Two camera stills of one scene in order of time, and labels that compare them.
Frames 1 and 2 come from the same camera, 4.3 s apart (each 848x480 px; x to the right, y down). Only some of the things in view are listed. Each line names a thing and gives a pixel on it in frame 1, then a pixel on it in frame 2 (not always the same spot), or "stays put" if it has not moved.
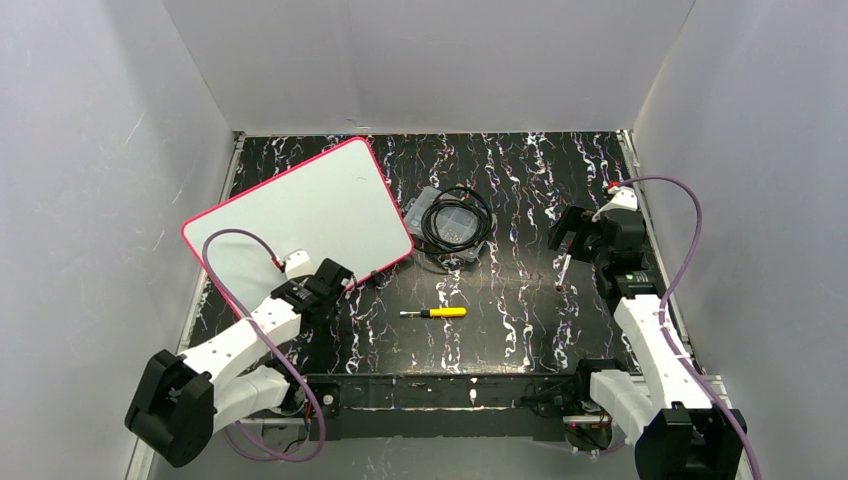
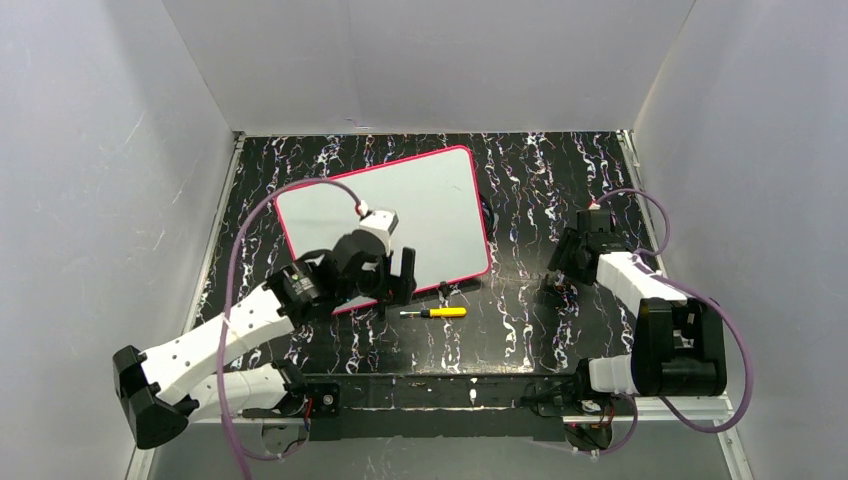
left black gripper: [337, 274] → [404, 277]
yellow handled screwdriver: [439, 312] stays put
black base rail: [441, 408] stays put
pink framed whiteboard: [332, 204] → [438, 207]
